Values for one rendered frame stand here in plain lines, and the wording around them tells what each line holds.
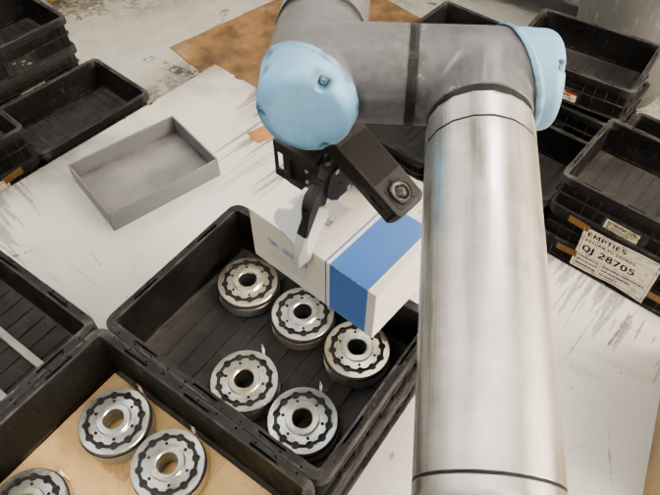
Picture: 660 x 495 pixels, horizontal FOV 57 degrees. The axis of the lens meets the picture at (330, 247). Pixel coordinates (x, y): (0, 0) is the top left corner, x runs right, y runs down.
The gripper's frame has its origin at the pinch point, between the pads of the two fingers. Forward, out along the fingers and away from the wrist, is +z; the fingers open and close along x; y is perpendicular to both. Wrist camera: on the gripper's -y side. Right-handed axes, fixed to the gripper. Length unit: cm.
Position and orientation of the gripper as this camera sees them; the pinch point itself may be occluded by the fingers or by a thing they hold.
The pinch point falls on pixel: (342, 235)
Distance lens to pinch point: 75.4
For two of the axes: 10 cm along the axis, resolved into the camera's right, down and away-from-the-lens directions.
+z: 0.0, 6.3, 7.8
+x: -6.5, 5.9, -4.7
